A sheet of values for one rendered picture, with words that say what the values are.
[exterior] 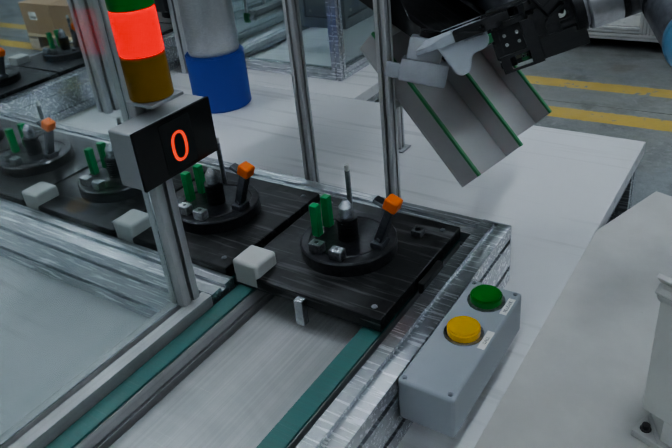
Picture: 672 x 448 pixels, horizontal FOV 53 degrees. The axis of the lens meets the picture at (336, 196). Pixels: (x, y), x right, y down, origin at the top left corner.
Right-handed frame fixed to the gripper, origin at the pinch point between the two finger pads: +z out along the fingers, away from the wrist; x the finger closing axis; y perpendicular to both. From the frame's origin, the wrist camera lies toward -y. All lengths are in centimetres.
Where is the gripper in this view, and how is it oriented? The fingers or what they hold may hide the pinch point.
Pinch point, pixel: (424, 42)
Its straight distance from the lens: 94.3
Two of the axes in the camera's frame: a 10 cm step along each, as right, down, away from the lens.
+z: -9.1, 3.0, 2.8
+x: 1.8, -3.1, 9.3
